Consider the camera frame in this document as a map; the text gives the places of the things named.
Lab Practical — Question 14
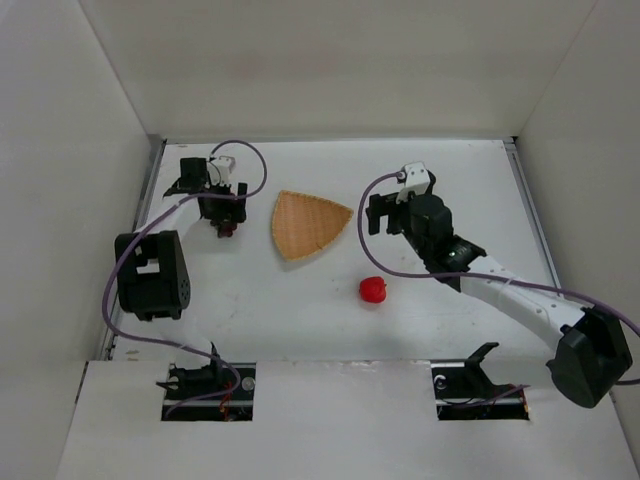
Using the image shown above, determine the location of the left aluminium table rail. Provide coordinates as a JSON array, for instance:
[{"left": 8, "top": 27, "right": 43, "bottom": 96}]
[{"left": 94, "top": 134, "right": 167, "bottom": 361}]

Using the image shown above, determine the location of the dark red grape bunch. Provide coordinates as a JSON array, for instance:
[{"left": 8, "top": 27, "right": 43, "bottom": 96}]
[{"left": 216, "top": 222, "right": 238, "bottom": 238}]

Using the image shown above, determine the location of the aluminium table rail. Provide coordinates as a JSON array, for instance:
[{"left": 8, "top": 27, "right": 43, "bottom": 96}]
[
  {"left": 94, "top": 134, "right": 167, "bottom": 361},
  {"left": 503, "top": 135, "right": 585, "bottom": 357}
]

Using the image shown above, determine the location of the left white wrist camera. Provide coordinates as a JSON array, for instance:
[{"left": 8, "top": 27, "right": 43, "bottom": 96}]
[{"left": 207, "top": 155, "right": 236, "bottom": 186}]

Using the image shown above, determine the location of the woven triangular fruit basket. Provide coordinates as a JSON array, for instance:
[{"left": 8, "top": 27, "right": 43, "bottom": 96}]
[{"left": 271, "top": 190, "right": 353, "bottom": 262}]

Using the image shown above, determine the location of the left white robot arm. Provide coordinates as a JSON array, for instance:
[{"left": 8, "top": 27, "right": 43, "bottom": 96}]
[{"left": 114, "top": 156, "right": 248, "bottom": 400}]

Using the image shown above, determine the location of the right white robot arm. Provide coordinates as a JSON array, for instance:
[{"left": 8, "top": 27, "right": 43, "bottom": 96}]
[{"left": 358, "top": 193, "right": 633, "bottom": 409}]

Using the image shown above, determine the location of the right aluminium table rail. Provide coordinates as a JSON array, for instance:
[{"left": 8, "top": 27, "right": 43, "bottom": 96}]
[{"left": 503, "top": 135, "right": 585, "bottom": 357}]

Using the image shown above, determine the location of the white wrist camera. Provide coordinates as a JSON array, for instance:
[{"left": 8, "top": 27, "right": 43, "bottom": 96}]
[
  {"left": 207, "top": 155, "right": 236, "bottom": 186},
  {"left": 396, "top": 162, "right": 434, "bottom": 204}
]

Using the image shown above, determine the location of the purple cable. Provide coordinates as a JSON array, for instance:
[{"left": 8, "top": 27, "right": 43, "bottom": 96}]
[
  {"left": 102, "top": 139, "right": 269, "bottom": 419},
  {"left": 356, "top": 171, "right": 640, "bottom": 386}
]

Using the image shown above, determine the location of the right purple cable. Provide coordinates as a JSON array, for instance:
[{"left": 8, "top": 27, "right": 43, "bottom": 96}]
[{"left": 356, "top": 171, "right": 640, "bottom": 386}]

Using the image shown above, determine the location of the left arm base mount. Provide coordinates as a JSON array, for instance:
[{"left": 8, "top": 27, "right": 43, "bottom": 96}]
[{"left": 156, "top": 363, "right": 257, "bottom": 422}]

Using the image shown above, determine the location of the red fake apple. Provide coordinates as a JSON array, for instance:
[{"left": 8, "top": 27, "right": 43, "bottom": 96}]
[{"left": 359, "top": 276, "right": 387, "bottom": 304}]

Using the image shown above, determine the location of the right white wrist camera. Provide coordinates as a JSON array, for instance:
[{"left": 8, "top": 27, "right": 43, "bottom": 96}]
[{"left": 396, "top": 162, "right": 434, "bottom": 204}]

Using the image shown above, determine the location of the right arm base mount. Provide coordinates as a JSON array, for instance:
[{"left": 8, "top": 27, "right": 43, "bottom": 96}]
[{"left": 430, "top": 342, "right": 530, "bottom": 421}]

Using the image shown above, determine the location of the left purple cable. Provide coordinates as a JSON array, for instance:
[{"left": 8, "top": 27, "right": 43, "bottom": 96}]
[{"left": 102, "top": 139, "right": 269, "bottom": 419}]

